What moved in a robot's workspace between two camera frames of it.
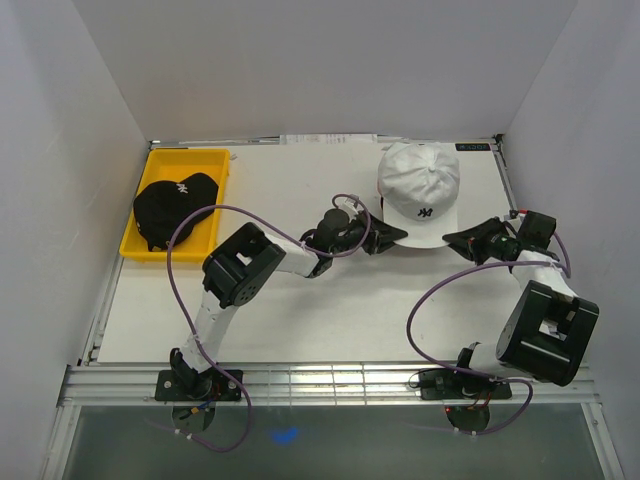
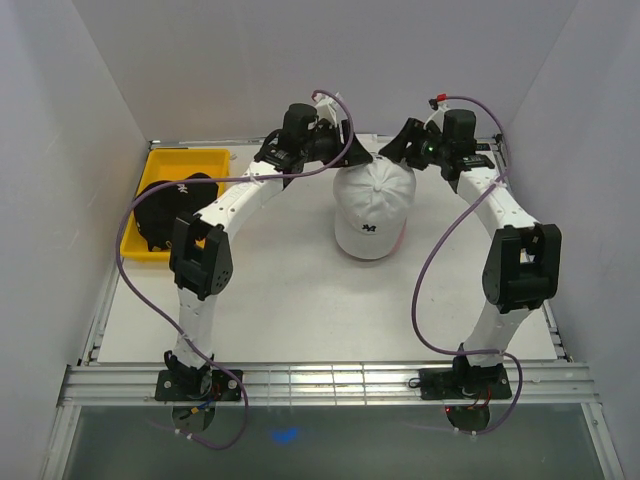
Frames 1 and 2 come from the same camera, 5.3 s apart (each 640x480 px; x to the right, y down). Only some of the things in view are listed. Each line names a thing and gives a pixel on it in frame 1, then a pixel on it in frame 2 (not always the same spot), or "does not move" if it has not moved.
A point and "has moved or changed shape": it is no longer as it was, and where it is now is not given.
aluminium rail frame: (332, 384) does not move
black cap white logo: (160, 206) does not move
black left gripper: (380, 236) to (332, 131)
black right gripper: (473, 240) to (413, 131)
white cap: (418, 185) has moved or changed shape
